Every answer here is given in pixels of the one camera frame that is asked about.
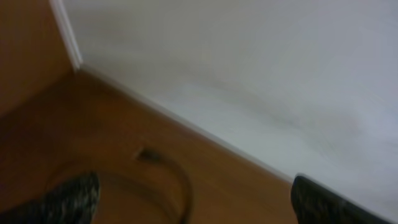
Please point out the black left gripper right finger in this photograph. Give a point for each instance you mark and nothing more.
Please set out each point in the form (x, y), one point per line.
(314, 204)

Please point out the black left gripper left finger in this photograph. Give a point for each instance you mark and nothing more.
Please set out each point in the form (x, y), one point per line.
(73, 202)

